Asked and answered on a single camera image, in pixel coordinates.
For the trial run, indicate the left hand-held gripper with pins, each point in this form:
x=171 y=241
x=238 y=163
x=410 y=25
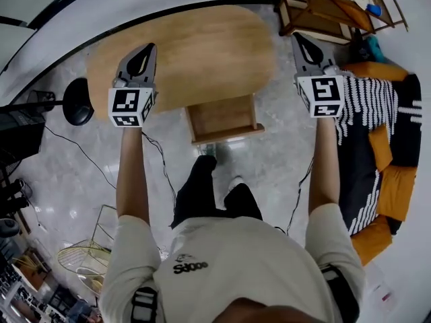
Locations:
x=126 y=101

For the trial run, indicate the wooden coffee table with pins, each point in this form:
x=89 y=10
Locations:
x=208 y=52

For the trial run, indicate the wooden shelf rack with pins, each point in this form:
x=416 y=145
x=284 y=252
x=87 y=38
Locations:
x=323 y=12

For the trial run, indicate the person's left forearm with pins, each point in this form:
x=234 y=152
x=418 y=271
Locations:
x=133 y=173

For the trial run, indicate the black standing fan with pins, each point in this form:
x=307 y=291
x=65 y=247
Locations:
x=78 y=101

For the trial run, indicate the black mesh wastebasket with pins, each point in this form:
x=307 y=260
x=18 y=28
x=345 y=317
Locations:
x=40 y=99

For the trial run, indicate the person's white t-shirt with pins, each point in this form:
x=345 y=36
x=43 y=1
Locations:
x=235 y=271

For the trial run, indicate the black box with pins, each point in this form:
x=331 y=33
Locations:
x=20 y=136

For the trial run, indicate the person's white right shoe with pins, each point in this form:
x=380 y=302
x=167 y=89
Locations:
x=235 y=182

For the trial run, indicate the teal cloth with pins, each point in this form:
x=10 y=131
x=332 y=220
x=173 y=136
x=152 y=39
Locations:
x=375 y=47

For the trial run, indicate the black white striped blanket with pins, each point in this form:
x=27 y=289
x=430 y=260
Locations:
x=357 y=153

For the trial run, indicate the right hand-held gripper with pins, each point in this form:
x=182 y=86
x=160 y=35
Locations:
x=323 y=89

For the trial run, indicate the wooden drawer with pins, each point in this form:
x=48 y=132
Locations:
x=222 y=116

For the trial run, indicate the orange sofa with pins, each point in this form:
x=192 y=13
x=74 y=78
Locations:
x=399 y=187

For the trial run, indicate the white paper sheet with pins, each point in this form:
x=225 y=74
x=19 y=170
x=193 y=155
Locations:
x=380 y=291

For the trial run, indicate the person's right forearm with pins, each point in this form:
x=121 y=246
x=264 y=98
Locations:
x=323 y=163

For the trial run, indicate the blue cup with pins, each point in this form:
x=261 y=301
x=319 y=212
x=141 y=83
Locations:
x=374 y=9

